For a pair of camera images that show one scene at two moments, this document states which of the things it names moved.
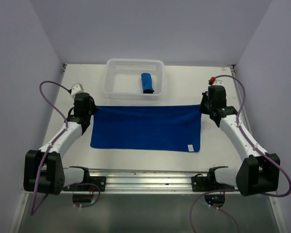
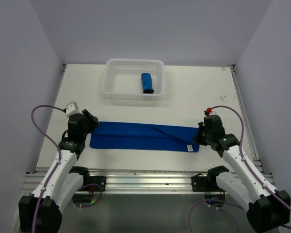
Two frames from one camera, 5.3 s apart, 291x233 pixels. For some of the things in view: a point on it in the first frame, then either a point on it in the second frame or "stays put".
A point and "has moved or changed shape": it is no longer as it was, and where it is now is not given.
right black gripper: (202, 110) → (197, 138)
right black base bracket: (200, 184) stays put
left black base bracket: (99, 181) stays put
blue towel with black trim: (147, 83) stays put
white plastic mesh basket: (122, 78) stays put
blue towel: (156, 128) has moved or changed shape
